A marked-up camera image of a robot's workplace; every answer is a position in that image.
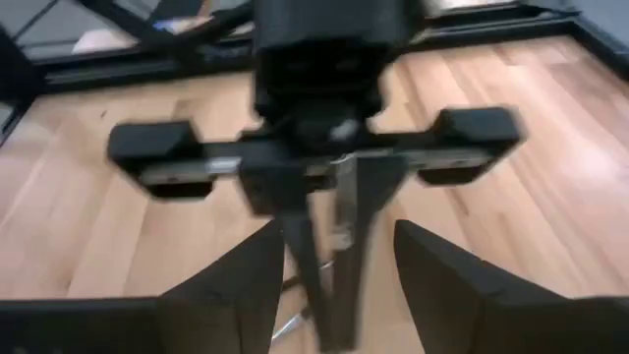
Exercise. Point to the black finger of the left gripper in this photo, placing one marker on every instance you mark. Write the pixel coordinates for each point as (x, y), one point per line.
(302, 246)
(378, 182)

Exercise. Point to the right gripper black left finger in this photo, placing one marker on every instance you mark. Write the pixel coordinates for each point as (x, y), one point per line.
(231, 305)

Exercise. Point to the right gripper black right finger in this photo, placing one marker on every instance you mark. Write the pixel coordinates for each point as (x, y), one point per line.
(462, 305)

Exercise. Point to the black aluminium rig frame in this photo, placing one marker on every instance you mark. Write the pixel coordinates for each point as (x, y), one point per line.
(147, 69)

